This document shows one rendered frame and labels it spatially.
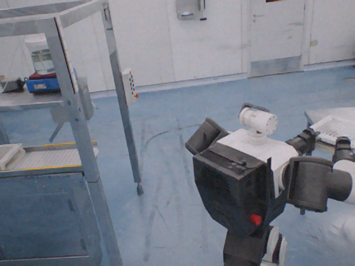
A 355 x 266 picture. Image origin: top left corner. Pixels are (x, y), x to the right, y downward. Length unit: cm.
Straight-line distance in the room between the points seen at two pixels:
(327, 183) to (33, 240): 189
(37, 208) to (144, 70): 380
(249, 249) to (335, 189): 39
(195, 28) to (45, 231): 408
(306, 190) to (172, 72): 477
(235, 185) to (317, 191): 22
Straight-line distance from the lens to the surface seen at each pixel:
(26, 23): 157
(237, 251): 123
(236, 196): 98
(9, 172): 203
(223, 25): 556
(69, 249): 237
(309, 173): 99
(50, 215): 220
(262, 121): 104
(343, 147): 150
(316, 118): 226
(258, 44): 578
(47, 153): 216
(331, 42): 629
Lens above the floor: 182
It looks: 27 degrees down
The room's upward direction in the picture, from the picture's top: 7 degrees counter-clockwise
